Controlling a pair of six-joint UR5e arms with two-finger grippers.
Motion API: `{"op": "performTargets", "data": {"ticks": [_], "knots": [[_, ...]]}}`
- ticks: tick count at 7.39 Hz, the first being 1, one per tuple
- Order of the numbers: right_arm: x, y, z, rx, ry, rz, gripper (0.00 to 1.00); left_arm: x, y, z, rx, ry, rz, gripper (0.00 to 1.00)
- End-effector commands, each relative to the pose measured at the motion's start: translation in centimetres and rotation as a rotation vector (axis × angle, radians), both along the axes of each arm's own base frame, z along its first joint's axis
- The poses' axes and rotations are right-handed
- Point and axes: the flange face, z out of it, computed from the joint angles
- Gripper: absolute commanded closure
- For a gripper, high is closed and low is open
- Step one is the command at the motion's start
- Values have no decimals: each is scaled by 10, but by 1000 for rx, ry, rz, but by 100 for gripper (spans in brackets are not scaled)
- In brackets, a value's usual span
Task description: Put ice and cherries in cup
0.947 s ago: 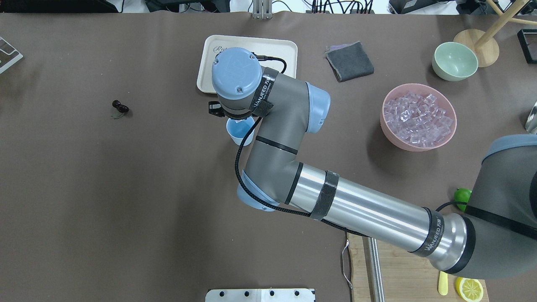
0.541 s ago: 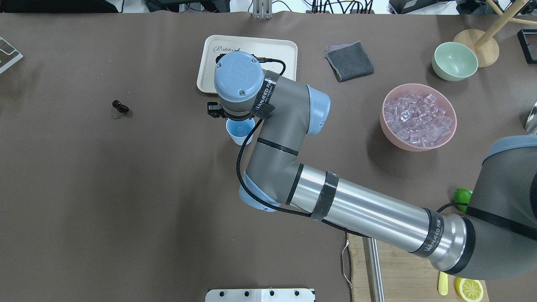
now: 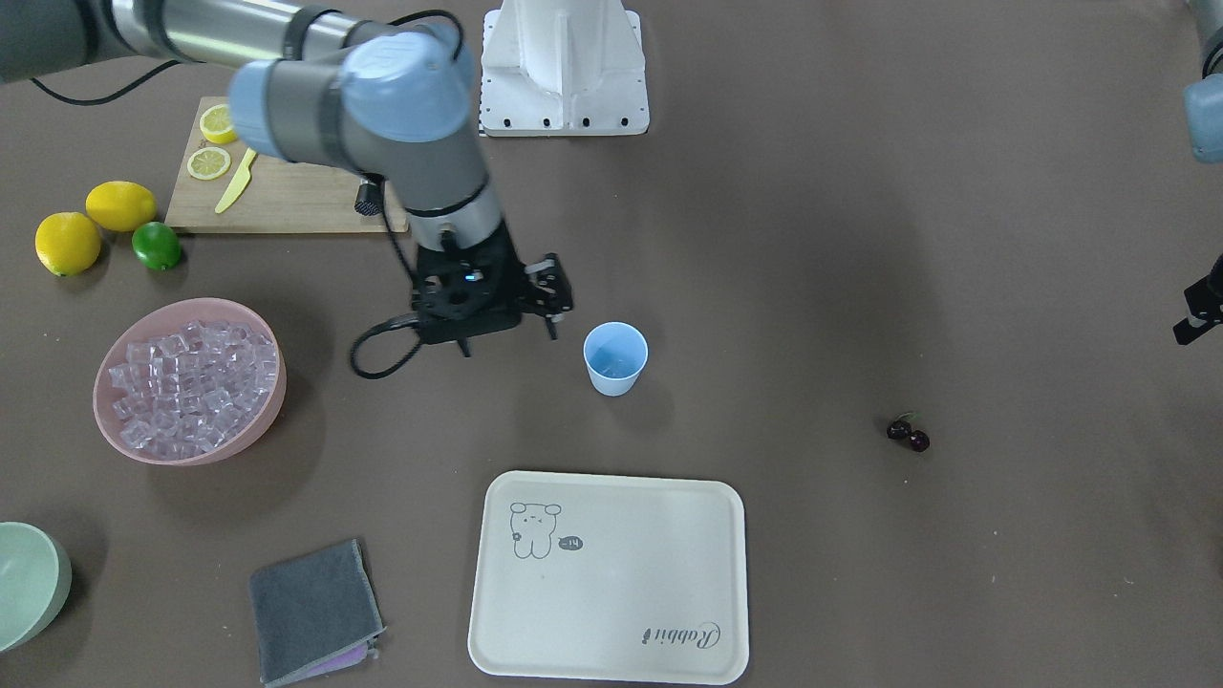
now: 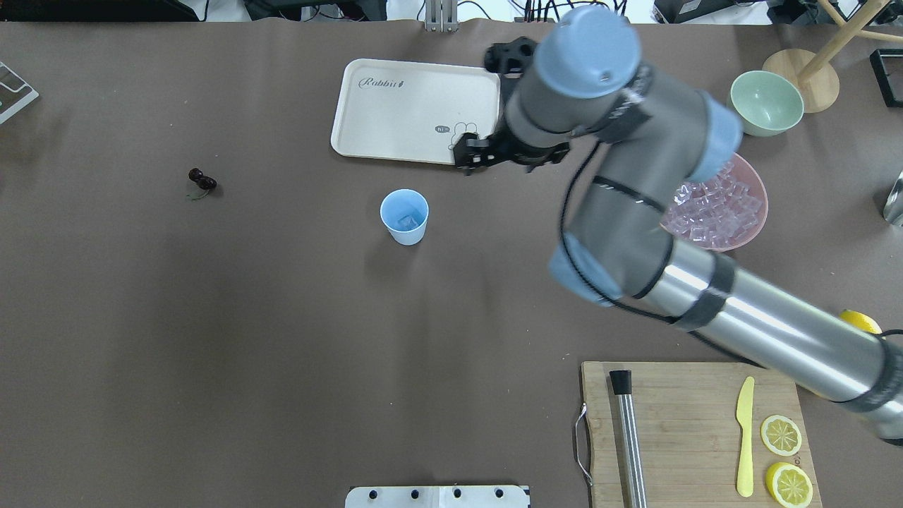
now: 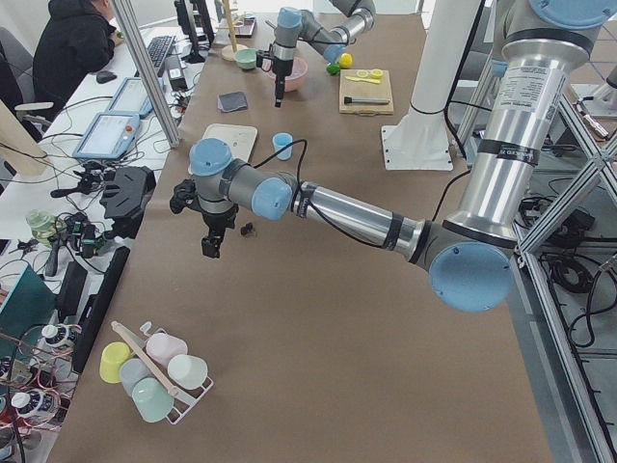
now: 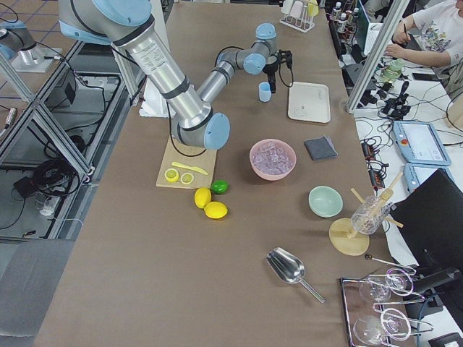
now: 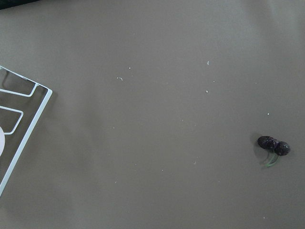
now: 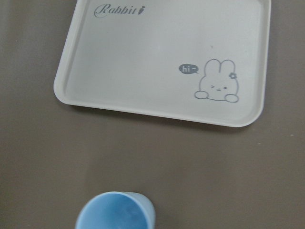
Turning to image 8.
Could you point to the light blue plastic cup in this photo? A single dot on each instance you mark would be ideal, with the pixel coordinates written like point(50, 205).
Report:
point(117, 210)

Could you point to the cream rabbit serving tray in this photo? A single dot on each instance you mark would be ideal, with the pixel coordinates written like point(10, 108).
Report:
point(196, 60)

